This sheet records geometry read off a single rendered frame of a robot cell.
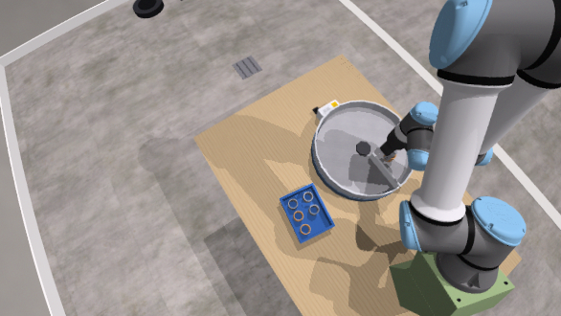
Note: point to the blue crate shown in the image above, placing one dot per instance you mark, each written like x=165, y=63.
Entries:
x=318, y=223

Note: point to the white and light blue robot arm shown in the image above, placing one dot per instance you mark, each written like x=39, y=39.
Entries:
x=474, y=43

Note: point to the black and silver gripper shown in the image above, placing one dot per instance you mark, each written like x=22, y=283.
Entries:
x=393, y=144

